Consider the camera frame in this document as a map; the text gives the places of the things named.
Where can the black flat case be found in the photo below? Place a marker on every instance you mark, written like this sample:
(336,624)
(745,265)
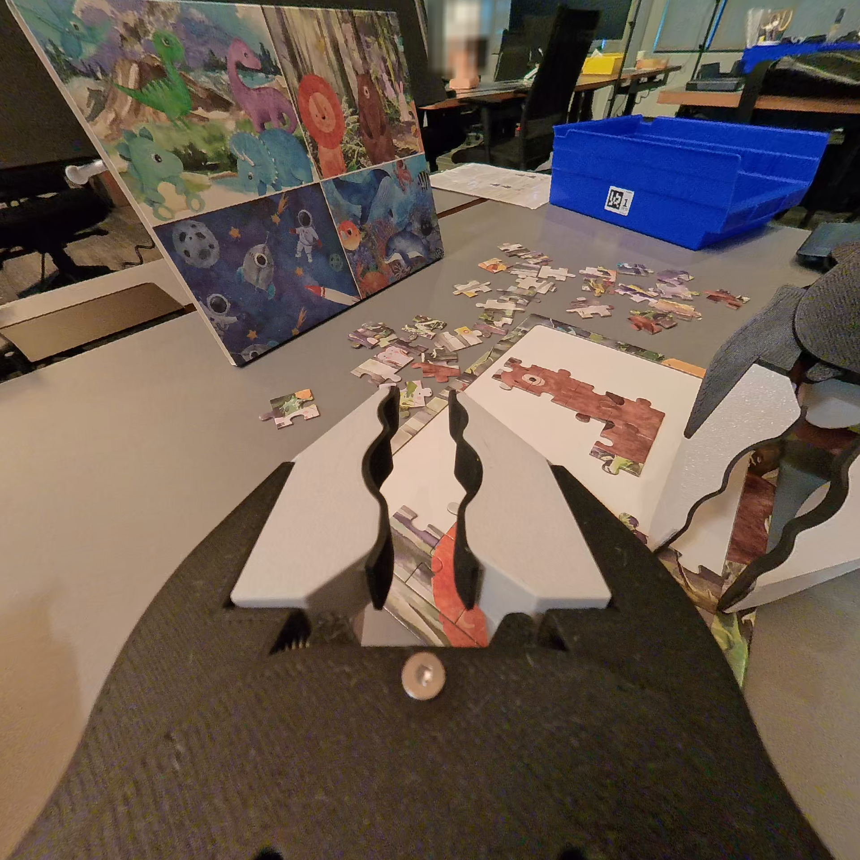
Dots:
(823,245)

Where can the black high-back office chair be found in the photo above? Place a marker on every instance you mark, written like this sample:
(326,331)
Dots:
(557,87)

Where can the pile of jigsaw pieces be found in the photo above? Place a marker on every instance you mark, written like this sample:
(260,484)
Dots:
(437,369)

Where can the jigsaw puzzle tray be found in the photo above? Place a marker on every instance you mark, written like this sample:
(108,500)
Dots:
(571,349)

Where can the blue storage crate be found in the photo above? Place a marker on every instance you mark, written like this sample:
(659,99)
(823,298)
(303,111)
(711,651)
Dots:
(766,54)

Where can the blue plastic bin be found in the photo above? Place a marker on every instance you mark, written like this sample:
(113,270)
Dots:
(672,181)

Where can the yellow plastic bin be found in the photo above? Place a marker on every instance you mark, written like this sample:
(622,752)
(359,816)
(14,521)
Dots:
(603,64)

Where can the assembled brown bear puzzle section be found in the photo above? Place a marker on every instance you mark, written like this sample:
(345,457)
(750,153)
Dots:
(618,423)

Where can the illustrated puzzle box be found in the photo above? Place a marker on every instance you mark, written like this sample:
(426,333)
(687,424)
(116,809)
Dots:
(235,201)

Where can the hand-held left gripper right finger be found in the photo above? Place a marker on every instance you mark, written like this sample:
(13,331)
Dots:
(534,537)

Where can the white paper sheet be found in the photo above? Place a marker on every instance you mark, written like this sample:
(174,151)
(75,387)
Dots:
(497,185)

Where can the clear pen holder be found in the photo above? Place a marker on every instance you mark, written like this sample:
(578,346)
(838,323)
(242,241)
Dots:
(769,27)

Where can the pale monitor stand base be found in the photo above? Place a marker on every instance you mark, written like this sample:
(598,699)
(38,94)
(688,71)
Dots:
(87,322)

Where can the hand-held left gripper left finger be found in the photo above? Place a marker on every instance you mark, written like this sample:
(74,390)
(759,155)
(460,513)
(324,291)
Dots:
(312,531)

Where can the long wooden desk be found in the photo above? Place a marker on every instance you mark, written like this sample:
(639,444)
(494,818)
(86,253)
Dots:
(638,72)

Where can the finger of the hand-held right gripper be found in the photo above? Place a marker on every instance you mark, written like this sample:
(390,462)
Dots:
(725,443)
(806,578)

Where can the dark cloth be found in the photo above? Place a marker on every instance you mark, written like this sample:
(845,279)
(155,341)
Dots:
(820,74)

